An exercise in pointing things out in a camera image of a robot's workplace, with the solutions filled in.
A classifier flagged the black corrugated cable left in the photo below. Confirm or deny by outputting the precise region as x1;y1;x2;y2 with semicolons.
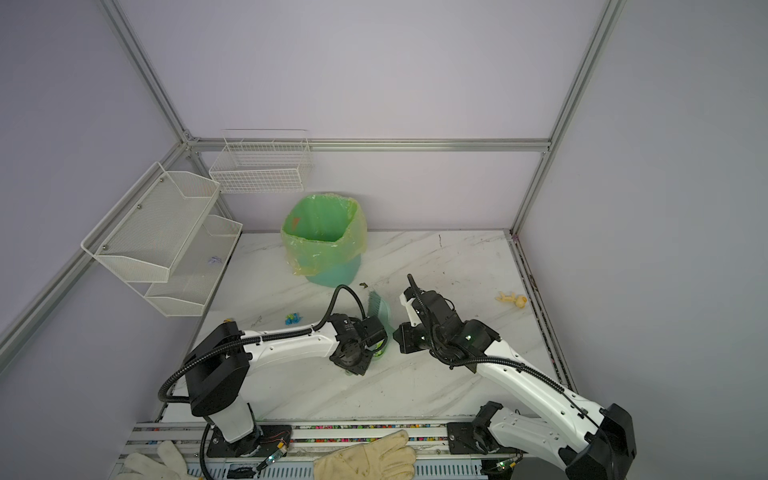
157;284;367;480

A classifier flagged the beige small toy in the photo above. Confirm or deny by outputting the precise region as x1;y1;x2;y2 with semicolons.
496;292;528;309

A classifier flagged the white work glove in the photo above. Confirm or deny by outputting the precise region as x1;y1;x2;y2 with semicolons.
116;441;195;480

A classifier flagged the blue scrap far left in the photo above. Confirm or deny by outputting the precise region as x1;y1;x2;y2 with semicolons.
285;313;303;325

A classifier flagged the green trash bin with bag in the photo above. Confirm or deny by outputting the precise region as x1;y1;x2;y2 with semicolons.
280;193;368;288

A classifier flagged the green plastic dustpan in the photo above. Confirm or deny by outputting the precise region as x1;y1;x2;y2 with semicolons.
346;342;386;376

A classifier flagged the lower white mesh shelf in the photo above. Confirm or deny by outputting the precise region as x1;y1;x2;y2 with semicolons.
144;215;242;317

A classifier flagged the black corrugated cable right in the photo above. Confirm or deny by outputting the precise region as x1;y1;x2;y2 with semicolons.
407;274;601;427

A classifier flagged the beige work glove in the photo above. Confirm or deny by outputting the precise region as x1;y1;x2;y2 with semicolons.
313;430;416;480

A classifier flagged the aluminium rail front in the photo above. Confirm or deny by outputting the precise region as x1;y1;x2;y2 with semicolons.
122;415;616;463

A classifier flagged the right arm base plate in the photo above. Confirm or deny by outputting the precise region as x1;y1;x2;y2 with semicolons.
446;422;525;455

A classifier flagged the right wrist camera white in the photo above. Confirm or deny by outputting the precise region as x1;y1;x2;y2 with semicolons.
399;294;421;328

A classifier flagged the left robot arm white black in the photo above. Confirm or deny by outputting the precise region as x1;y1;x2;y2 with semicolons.
182;314;388;445

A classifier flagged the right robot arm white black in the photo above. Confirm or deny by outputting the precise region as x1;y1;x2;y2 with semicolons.
393;286;637;479

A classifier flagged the white wire basket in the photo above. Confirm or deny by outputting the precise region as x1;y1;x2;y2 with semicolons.
209;129;313;194

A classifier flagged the white mesh shelf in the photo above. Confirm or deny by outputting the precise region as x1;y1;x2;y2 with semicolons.
144;215;242;317
81;163;220;283

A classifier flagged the black corrugated cable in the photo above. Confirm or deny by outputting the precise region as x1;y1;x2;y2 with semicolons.
157;284;367;480
407;274;601;427

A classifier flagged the upper white mesh shelf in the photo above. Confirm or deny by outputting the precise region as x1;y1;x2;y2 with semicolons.
81;163;220;283

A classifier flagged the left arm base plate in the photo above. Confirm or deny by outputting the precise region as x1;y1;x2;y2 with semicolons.
206;424;293;458

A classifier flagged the green hand brush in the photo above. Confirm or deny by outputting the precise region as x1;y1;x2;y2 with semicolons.
367;290;394;336

